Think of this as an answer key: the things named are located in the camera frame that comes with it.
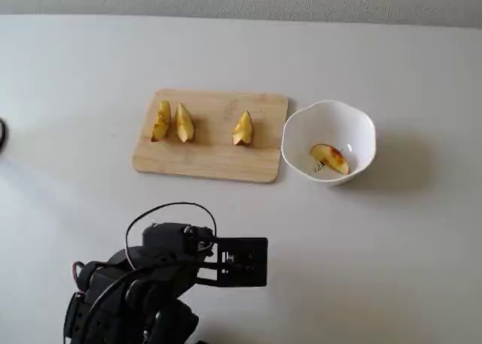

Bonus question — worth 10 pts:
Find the yellow apple slice red skin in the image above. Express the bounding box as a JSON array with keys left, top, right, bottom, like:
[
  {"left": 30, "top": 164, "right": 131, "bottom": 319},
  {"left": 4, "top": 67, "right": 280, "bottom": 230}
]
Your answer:
[{"left": 309, "top": 143, "right": 350, "bottom": 175}]

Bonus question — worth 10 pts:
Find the white bowl with butterfly print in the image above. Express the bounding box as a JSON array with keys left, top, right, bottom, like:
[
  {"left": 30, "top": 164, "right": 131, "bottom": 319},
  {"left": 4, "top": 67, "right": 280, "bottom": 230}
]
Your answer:
[{"left": 280, "top": 99, "right": 377, "bottom": 187}]

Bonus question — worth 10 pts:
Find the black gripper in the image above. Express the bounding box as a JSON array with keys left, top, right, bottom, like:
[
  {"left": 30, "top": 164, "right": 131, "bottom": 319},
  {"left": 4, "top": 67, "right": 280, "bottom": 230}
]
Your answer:
[{"left": 142, "top": 222, "right": 219, "bottom": 264}]

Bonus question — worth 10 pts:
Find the wooden cutting board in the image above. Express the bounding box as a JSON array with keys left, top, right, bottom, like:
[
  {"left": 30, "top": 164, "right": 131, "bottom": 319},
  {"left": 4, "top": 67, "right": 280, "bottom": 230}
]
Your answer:
[{"left": 130, "top": 88, "right": 290, "bottom": 184}]

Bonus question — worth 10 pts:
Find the thin black cable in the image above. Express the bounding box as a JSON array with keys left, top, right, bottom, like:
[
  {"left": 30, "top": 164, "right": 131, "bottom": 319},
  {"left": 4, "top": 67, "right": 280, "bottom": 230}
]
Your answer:
[{"left": 126, "top": 202, "right": 219, "bottom": 269}]

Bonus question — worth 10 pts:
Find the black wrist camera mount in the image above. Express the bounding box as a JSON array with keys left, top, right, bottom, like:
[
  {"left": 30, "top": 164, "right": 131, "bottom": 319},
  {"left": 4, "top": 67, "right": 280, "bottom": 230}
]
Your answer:
[{"left": 197, "top": 236, "right": 269, "bottom": 288}]

